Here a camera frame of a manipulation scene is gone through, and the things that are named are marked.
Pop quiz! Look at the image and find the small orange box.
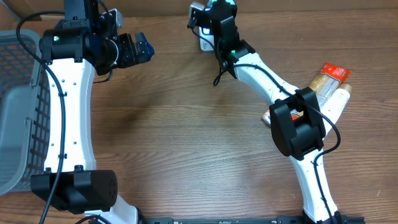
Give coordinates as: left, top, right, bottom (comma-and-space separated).
262, 110, 271, 126

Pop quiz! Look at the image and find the orange brown snack packet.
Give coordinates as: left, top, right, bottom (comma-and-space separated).
309, 62, 351, 109

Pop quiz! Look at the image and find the white tube gold cap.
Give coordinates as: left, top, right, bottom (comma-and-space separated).
321, 84, 353, 124

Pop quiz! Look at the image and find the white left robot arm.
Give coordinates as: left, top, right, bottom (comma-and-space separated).
30, 15, 154, 223

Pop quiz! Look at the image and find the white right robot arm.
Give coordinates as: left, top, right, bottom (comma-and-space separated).
207, 1, 341, 223

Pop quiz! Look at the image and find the white barcode scanner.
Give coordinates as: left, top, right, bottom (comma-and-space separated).
198, 26, 215, 52

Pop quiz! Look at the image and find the grey plastic mesh basket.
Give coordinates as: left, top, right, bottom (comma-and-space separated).
1, 30, 50, 195

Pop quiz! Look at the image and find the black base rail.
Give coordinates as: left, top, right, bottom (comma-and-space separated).
88, 214, 365, 224

